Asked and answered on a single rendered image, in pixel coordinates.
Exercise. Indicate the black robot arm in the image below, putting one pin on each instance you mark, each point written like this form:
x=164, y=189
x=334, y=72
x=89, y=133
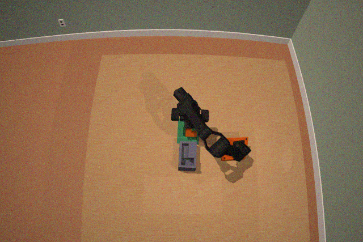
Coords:
x=189, y=107

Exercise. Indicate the orange l-shaped part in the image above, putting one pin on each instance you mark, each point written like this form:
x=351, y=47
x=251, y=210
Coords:
x=190, y=133

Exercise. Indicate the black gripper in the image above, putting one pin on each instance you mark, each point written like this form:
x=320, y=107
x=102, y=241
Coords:
x=175, y=115

